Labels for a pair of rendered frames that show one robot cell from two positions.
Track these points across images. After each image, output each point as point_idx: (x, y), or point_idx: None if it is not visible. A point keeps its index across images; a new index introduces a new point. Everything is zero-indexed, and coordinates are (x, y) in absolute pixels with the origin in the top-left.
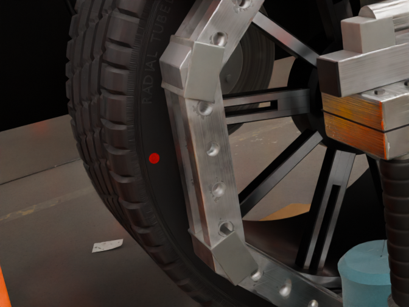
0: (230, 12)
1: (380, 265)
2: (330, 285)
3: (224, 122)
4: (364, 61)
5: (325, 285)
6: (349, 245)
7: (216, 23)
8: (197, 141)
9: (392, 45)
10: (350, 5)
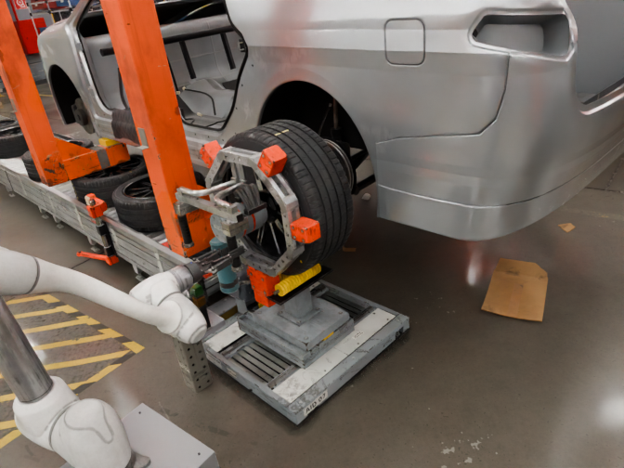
0: (211, 173)
1: (214, 240)
2: (257, 249)
3: (213, 194)
4: (177, 195)
5: (256, 248)
6: (283, 247)
7: (209, 174)
8: (209, 195)
9: (181, 195)
10: (261, 182)
